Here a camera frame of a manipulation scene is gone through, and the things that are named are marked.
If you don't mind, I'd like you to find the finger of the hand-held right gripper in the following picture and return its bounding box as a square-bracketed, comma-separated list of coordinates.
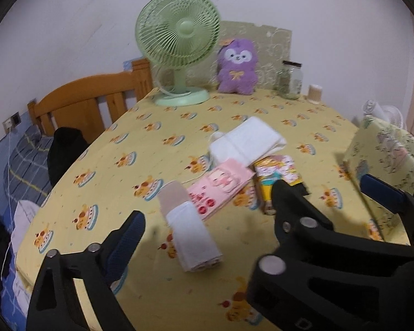
[246, 178, 414, 331]
[360, 174, 414, 257]

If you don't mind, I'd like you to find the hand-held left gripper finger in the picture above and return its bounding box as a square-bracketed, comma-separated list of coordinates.
[26, 210, 146, 331]

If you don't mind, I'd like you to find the yellow cartoon tissue pack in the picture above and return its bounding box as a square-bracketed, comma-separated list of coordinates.
[254, 155, 305, 216]

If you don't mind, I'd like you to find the yellow cartoon paper box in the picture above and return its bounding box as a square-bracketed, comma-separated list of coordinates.
[343, 115, 414, 245]

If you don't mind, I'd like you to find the white towel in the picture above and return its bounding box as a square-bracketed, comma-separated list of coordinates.
[158, 180, 224, 272]
[209, 116, 287, 167]

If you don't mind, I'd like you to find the pink cartoon tissue pack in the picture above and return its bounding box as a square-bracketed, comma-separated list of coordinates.
[186, 158, 256, 221]

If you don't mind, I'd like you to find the white cloth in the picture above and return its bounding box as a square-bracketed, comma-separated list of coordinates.
[10, 200, 43, 249]

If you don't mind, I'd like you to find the yellow printed tablecloth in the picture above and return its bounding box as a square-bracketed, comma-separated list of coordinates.
[15, 88, 414, 331]

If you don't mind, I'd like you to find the black garment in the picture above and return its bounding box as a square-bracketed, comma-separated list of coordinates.
[47, 127, 89, 187]

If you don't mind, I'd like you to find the cotton swab container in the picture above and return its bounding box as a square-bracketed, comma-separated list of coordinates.
[308, 84, 322, 105]

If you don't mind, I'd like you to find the glass jar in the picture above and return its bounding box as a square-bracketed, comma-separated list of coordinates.
[278, 61, 302, 100]

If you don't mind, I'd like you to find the plaid bedding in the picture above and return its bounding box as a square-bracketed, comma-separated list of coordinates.
[2, 124, 54, 211]

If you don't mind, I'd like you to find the purple plush toy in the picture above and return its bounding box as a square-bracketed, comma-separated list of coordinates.
[217, 39, 259, 95]

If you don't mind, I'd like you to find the wooden headboard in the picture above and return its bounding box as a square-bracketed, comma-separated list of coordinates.
[28, 58, 154, 137]

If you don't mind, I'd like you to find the green patterned board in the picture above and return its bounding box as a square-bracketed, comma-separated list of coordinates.
[188, 21, 293, 90]

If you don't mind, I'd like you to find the green desk fan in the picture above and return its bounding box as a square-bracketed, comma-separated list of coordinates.
[135, 0, 221, 107]

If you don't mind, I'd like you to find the white pedestal fan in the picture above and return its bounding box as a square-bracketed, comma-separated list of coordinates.
[362, 99, 408, 130]

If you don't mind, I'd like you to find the white cable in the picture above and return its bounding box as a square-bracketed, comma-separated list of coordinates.
[0, 129, 14, 278]

